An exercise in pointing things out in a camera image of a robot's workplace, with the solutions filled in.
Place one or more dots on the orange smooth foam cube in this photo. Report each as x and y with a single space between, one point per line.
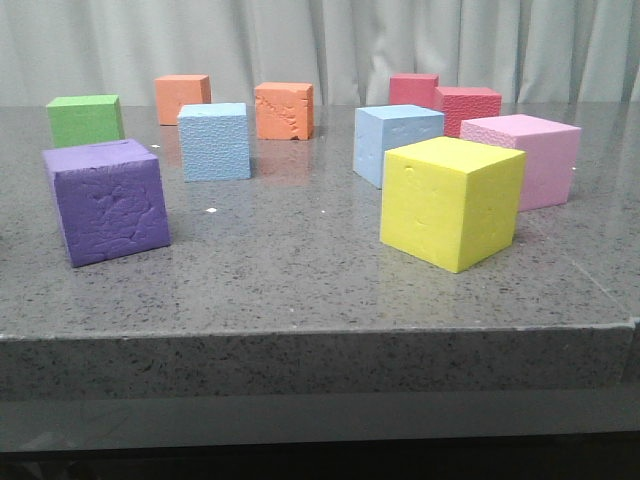
176 90

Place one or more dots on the grey curtain backdrop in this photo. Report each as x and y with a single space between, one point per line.
529 51

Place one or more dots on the red smooth foam cube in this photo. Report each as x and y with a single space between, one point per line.
413 88

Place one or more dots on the yellow foam cube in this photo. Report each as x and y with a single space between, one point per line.
451 202

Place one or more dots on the light blue smooth foam cube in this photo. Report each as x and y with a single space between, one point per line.
381 128

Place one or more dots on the purple foam cube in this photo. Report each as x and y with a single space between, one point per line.
109 200

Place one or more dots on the pink foam cube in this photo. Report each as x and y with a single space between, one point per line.
551 152

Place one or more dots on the green foam cube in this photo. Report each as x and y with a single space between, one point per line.
90 119

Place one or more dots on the light blue textured foam cube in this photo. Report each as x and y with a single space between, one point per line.
214 142

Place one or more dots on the orange chipped foam cube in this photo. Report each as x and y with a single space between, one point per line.
284 110

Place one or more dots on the red textured foam cube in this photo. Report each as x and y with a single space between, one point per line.
464 103

